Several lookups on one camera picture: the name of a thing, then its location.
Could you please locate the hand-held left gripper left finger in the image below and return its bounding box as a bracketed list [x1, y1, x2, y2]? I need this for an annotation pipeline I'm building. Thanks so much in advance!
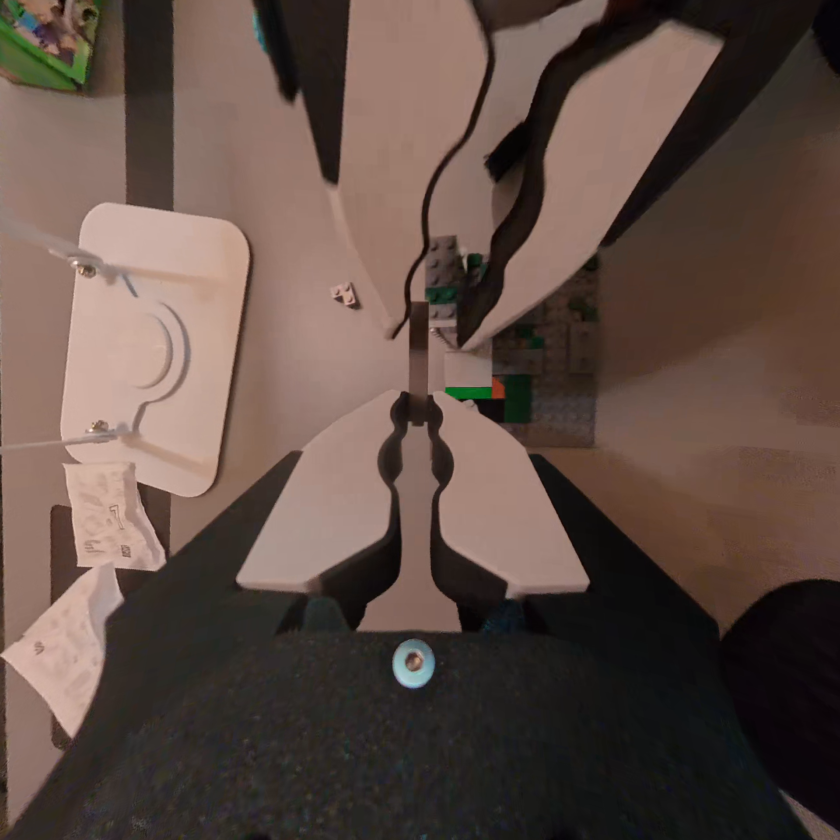
[235, 389, 403, 630]

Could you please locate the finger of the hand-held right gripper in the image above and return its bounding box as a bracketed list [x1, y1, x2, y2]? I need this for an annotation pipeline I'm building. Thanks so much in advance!
[456, 20, 727, 350]
[326, 0, 495, 340]

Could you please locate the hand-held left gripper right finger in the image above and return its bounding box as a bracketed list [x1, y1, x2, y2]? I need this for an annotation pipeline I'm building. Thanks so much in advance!
[428, 391, 590, 630]

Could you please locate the grey brick baseplate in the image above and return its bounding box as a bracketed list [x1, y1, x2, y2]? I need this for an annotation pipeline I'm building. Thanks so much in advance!
[445, 252, 600, 449]

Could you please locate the tall grey pillar brick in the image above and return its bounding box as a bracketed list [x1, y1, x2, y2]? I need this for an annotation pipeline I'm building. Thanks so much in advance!
[407, 300, 431, 428]

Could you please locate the grey desk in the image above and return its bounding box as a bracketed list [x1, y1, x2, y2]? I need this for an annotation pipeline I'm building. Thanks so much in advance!
[0, 0, 840, 840]

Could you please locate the white book stand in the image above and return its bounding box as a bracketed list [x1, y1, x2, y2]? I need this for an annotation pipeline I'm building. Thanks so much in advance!
[0, 201, 252, 499]

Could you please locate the green toy set box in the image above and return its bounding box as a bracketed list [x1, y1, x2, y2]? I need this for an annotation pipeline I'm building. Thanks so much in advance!
[0, 0, 103, 93]

